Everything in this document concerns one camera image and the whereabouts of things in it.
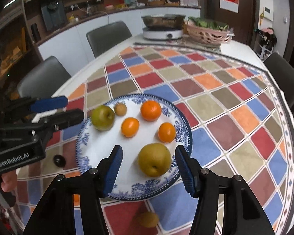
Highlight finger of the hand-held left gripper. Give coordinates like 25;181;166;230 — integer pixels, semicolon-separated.
4;95;69;118
31;109;85;132

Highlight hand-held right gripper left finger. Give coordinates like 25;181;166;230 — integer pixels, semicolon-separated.
23;145;123;235

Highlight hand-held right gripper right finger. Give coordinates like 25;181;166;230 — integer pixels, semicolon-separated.
175;145;276;235

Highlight green apple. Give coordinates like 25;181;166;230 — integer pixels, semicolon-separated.
91;105;115;131

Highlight yellow brown pear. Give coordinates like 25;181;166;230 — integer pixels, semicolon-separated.
137;143;172;177

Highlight blue patterned white plate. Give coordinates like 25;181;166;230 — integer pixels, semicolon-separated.
75;93;193;201

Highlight small brown kiwi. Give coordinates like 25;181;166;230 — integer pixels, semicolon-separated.
133;212;160;228
114;103;127;116

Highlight large orange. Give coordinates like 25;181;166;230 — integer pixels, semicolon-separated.
140;100;162;121

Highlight person's left hand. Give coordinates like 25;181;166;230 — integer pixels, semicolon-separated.
1;171;17;193

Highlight grey dining chair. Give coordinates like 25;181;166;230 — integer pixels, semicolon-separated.
86;21;133;59
17;56;71;98
263;52;294;114

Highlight dark purple plum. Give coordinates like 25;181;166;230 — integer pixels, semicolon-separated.
53;155;66;168

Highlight white lower cabinets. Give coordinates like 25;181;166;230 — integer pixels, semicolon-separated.
37;7;201;61

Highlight colourful checkered tablecloth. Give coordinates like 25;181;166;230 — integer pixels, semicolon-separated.
16;45;294;235

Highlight black power strip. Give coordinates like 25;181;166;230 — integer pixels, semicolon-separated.
64;0;104;11

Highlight glass kettle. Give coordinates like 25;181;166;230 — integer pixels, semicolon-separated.
86;1;98;15

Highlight white induction cooker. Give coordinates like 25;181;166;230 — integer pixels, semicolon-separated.
142;27;184;41

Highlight stainless steel pot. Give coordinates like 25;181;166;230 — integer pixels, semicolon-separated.
141;14;187;29

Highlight large pink basket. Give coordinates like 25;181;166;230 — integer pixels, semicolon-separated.
186;23;229;46

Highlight small pink basket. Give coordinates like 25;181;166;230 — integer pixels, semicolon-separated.
220;31;236;44

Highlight green leafy vegetables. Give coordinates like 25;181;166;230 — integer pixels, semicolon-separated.
188;17;229;31

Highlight stroller with pink toy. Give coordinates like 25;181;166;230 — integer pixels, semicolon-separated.
256;27;277;59

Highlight dark brown door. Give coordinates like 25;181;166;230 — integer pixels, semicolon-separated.
201;0;258;46

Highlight white intercom panel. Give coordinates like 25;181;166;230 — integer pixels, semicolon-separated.
262;5;275;22

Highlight black wall water dispenser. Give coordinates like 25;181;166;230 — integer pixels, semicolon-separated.
41;0;67;31

